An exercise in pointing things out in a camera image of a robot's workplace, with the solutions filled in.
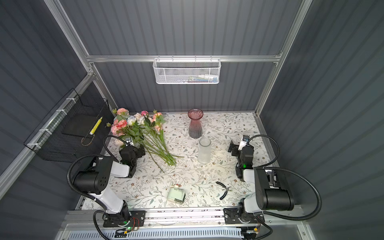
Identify flower bunch on table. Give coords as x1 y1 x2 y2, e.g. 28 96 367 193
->
106 108 179 167

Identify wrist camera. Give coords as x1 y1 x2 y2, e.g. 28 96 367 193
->
123 138 135 146
238 135 250 151

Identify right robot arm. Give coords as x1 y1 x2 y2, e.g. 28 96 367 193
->
228 141 295 223

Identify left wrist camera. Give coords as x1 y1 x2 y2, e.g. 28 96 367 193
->
123 138 135 146

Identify black wire wall basket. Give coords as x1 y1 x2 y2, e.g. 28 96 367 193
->
24 86 114 163

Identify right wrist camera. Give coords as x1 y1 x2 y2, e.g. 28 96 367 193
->
238 135 250 151

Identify white wire wall basket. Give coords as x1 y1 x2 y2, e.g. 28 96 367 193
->
153 58 222 85

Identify tubes in white basket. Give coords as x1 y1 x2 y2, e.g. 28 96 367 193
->
177 74 220 84

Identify clear frosted glass vase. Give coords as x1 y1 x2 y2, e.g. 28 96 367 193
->
198 138 211 165

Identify aluminium front rail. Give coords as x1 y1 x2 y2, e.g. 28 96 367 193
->
59 205 307 232

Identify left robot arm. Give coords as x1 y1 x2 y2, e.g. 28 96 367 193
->
67 146 146 230

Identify dark red glass vase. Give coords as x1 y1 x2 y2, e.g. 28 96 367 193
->
188 109 204 139

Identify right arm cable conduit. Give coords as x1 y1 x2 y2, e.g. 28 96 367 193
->
247 134 322 222

